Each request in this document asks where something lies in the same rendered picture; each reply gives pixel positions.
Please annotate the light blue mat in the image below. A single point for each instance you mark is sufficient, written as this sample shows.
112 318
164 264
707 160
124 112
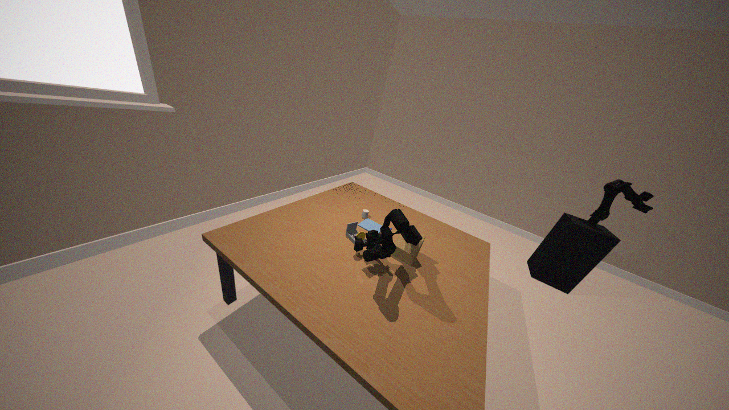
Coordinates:
368 225

